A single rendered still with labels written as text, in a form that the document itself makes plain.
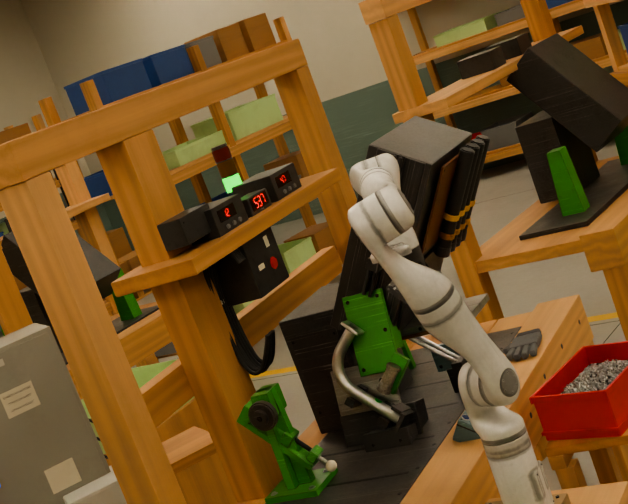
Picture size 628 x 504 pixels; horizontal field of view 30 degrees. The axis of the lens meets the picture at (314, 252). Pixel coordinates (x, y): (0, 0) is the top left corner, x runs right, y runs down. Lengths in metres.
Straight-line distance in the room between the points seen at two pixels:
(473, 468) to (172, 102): 1.21
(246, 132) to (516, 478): 6.94
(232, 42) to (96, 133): 6.57
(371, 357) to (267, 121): 6.40
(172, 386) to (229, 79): 0.93
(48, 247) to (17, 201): 0.12
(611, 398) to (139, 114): 1.33
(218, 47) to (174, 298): 6.42
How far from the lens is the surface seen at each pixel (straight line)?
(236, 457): 3.05
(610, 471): 3.28
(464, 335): 2.25
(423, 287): 2.19
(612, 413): 2.89
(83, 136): 2.78
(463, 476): 2.70
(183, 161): 8.51
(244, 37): 9.59
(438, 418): 3.10
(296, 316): 3.20
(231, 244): 2.93
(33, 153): 2.64
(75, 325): 2.64
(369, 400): 3.02
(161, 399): 2.93
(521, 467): 2.38
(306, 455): 2.92
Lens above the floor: 1.91
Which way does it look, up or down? 9 degrees down
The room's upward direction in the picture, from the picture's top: 21 degrees counter-clockwise
